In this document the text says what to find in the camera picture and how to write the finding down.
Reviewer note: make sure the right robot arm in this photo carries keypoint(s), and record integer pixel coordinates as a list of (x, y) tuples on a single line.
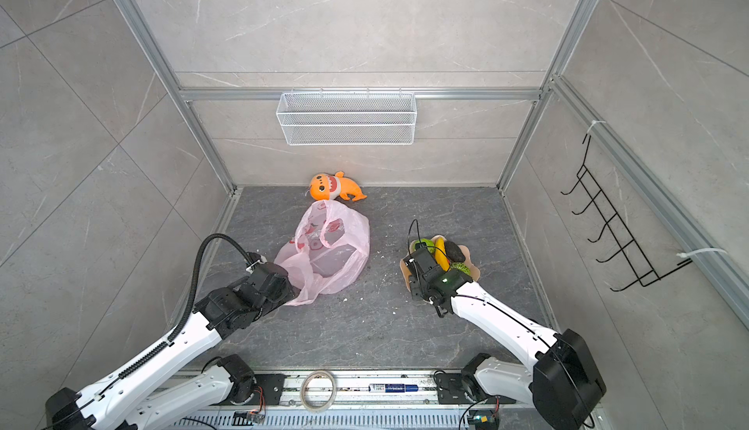
[(555, 371)]

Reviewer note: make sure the banana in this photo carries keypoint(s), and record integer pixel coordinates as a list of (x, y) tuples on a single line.
[(440, 253)]

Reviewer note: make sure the white wire mesh basket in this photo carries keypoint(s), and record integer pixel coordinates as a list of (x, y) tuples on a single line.
[(347, 118)]

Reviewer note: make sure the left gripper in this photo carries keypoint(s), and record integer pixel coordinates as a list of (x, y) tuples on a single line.
[(290, 291)]

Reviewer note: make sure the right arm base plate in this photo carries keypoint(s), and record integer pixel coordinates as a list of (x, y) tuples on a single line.
[(455, 389)]

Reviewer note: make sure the blue marker pen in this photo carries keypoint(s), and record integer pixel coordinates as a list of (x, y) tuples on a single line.
[(393, 388)]

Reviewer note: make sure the black wire hook rack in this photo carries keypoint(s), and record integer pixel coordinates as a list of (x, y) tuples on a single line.
[(614, 227)]

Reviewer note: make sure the green round guava fruit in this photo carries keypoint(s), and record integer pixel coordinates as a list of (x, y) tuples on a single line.
[(423, 243)]

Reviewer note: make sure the orange fish plush toy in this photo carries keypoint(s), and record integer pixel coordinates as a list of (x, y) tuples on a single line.
[(333, 186)]

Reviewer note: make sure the pink plastic bag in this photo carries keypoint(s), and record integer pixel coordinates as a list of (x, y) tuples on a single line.
[(328, 252)]

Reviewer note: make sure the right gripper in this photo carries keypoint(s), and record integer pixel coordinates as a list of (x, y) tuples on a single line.
[(415, 288)]

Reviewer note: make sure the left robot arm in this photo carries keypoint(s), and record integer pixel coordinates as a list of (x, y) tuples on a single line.
[(133, 397)]

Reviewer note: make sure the pink shell-shaped plate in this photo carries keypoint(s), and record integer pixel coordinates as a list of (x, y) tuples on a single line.
[(475, 272)]

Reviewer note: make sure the roll of clear tape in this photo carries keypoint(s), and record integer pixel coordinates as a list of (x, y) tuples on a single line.
[(318, 391)]

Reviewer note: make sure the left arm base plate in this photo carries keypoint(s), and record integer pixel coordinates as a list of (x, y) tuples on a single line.
[(267, 388)]

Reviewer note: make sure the dark avocado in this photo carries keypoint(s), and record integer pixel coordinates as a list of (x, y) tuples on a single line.
[(453, 252)]

